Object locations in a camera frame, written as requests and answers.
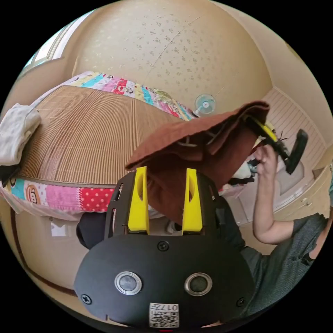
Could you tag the pink basket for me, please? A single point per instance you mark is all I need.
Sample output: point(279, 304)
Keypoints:
point(234, 193)

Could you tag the black garment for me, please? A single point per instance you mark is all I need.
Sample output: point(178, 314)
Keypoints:
point(7, 175)

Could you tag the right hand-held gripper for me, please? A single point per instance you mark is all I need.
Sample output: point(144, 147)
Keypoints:
point(279, 151)

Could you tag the white long pants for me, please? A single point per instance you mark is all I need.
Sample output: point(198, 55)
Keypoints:
point(17, 132)

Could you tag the bed with woven mat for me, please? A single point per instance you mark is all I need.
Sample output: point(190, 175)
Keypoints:
point(85, 135)

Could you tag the window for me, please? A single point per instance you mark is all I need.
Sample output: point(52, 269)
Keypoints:
point(45, 50)

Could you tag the person's body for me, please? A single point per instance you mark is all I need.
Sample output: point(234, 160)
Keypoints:
point(283, 262)

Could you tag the person's right hand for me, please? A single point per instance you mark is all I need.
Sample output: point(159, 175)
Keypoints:
point(268, 164)

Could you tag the cream cupboard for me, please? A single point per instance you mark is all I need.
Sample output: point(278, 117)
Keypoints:
point(304, 200)

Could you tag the light blue fan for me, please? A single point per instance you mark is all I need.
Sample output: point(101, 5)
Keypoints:
point(205, 104)

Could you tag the brown garment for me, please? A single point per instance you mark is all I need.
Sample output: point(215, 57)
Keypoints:
point(197, 153)

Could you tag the person's right forearm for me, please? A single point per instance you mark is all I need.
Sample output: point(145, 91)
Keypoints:
point(265, 208)

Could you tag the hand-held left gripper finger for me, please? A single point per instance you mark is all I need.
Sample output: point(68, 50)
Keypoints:
point(193, 210)

